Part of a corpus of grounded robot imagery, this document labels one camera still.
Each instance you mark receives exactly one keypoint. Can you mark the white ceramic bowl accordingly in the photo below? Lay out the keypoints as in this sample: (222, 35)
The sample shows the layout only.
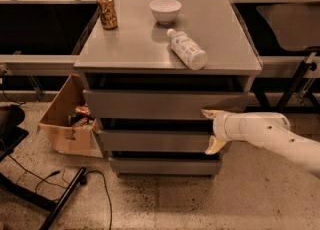
(165, 11)

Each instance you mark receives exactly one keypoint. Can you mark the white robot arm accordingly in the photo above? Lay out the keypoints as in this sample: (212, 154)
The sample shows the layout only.
(302, 151)

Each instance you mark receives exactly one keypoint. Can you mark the brown cardboard box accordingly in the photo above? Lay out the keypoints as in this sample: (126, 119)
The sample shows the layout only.
(66, 133)

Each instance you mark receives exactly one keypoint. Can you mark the grey top drawer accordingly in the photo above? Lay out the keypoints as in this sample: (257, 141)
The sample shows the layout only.
(125, 104)

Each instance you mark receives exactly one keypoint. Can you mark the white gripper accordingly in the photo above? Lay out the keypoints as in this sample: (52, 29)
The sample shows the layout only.
(220, 127)

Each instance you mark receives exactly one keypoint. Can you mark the grey drawer cabinet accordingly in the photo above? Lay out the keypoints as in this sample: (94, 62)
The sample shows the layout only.
(137, 56)

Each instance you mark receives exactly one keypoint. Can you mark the black stand base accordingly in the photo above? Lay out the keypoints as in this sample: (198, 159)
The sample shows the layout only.
(36, 166)

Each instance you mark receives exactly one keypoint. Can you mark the white plastic bottle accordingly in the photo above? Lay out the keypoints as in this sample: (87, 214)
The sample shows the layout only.
(189, 52)

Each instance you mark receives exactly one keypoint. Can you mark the dark chair with frame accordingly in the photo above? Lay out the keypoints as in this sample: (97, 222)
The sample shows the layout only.
(296, 27)

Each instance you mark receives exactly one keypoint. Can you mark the red snack packet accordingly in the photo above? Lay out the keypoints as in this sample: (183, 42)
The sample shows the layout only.
(83, 111)

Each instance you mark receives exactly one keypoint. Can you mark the patterned drink can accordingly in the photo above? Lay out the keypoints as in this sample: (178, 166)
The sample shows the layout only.
(107, 14)

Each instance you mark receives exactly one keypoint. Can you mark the grey bottom drawer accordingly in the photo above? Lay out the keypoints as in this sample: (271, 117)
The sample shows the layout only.
(159, 166)

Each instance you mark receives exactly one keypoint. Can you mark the grey drawer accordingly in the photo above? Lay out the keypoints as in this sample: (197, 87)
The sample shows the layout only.
(154, 141)
(125, 104)
(159, 166)

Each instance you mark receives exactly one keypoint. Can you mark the grey middle drawer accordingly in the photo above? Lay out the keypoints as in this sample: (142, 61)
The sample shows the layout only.
(154, 141)

